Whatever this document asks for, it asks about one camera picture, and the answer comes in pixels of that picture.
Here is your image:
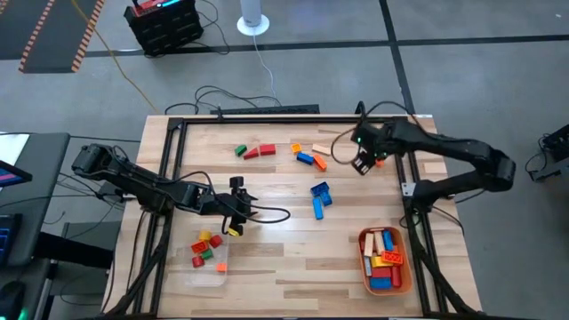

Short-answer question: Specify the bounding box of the dark blue stud brick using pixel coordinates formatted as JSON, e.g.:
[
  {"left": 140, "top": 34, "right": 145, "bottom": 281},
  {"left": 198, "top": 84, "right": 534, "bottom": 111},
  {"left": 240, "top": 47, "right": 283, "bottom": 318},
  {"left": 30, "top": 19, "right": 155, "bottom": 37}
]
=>
[{"left": 309, "top": 180, "right": 331, "bottom": 198}]

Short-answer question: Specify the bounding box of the clear plastic bin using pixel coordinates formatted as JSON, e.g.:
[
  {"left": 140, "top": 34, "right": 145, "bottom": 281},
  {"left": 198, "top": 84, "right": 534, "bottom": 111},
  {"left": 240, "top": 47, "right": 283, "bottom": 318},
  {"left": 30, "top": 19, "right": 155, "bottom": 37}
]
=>
[{"left": 183, "top": 228, "right": 231, "bottom": 289}]

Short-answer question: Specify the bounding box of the orange plastic bin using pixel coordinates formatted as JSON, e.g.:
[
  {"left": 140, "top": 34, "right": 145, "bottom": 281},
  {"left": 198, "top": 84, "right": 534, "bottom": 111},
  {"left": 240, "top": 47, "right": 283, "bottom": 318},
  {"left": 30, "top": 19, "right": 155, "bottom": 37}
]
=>
[{"left": 357, "top": 226, "right": 414, "bottom": 298}]

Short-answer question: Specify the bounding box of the white round-base stand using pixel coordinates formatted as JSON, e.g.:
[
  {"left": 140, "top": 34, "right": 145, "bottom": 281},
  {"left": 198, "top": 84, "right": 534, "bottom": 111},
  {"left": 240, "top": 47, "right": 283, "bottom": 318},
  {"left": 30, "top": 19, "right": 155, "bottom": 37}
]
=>
[{"left": 236, "top": 0, "right": 271, "bottom": 37}]

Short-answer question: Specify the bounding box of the black floor device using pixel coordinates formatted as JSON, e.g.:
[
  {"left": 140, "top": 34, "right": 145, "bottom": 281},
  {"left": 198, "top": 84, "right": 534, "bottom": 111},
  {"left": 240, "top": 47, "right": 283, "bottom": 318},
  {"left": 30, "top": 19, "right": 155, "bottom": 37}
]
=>
[{"left": 524, "top": 123, "right": 569, "bottom": 183}]

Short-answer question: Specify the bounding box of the black crate with red top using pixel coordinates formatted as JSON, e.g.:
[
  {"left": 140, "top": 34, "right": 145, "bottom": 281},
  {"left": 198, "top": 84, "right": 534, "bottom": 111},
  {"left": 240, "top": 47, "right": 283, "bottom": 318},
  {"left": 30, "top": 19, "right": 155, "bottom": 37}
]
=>
[{"left": 123, "top": 0, "right": 205, "bottom": 58}]

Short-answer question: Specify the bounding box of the grey side desk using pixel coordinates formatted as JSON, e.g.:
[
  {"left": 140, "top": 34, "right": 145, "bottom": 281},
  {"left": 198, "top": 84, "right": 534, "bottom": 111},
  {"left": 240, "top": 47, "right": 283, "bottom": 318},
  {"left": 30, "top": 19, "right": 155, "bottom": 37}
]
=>
[{"left": 0, "top": 131, "right": 72, "bottom": 268}]

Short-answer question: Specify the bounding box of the dark tablet screen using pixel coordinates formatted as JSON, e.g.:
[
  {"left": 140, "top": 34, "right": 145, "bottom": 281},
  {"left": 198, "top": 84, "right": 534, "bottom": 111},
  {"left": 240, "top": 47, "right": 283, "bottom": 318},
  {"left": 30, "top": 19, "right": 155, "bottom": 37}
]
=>
[{"left": 0, "top": 159, "right": 33, "bottom": 188}]

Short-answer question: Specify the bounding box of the black backlit keyboard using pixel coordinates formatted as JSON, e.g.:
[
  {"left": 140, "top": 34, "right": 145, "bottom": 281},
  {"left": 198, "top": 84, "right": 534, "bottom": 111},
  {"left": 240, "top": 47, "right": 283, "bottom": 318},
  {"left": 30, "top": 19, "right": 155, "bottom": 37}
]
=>
[{"left": 0, "top": 212, "right": 23, "bottom": 268}]

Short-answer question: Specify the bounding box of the white paper sheet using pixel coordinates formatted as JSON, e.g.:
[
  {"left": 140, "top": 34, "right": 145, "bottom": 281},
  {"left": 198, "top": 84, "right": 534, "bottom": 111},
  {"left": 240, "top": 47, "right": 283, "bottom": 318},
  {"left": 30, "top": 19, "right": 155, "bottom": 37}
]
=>
[{"left": 0, "top": 132, "right": 30, "bottom": 165}]

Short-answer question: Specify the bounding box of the black computer mouse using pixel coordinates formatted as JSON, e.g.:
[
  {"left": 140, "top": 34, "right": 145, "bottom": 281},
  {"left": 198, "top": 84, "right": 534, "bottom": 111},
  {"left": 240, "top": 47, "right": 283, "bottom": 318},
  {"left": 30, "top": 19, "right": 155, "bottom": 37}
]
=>
[{"left": 0, "top": 280, "right": 27, "bottom": 320}]

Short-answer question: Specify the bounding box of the hazard-striped black floor mat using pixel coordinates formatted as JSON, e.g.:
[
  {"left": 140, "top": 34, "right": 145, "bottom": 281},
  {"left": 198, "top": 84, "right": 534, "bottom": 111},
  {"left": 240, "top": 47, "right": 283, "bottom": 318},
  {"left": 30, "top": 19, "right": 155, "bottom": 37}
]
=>
[{"left": 0, "top": 0, "right": 107, "bottom": 75}]

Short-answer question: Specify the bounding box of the black right camera cable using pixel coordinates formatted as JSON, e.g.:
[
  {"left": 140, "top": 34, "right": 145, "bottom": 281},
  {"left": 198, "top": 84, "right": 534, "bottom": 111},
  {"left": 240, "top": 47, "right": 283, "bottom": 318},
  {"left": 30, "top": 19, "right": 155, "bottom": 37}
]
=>
[{"left": 330, "top": 100, "right": 413, "bottom": 166}]

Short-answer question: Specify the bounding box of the black camera cable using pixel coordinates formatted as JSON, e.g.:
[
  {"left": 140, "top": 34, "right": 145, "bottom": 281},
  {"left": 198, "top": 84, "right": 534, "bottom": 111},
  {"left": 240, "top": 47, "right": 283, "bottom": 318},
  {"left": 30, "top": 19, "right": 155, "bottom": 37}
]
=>
[
  {"left": 177, "top": 171, "right": 293, "bottom": 225},
  {"left": 330, "top": 100, "right": 413, "bottom": 166}
]

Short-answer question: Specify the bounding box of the black left camera cable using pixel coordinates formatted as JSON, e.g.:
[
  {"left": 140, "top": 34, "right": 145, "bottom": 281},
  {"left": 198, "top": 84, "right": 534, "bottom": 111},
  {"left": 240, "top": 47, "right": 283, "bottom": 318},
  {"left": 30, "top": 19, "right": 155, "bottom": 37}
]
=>
[{"left": 177, "top": 171, "right": 293, "bottom": 225}]

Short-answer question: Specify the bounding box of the black aluminium table frame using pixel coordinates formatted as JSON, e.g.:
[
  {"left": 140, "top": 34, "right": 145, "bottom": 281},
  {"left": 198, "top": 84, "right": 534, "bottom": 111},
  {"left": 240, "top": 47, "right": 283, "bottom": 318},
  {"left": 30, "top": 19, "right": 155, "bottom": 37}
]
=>
[{"left": 102, "top": 100, "right": 484, "bottom": 319}]

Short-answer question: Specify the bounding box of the white floor cable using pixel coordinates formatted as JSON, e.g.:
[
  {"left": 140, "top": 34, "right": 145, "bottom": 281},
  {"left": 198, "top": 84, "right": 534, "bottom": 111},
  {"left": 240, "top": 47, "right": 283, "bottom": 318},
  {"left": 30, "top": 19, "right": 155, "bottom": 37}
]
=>
[{"left": 252, "top": 34, "right": 279, "bottom": 106}]

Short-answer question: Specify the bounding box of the yellow floor cable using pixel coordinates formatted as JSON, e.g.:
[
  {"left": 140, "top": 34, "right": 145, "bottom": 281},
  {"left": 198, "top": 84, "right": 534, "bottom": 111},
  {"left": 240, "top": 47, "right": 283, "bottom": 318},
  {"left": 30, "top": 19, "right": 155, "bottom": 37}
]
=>
[{"left": 69, "top": 0, "right": 157, "bottom": 113}]

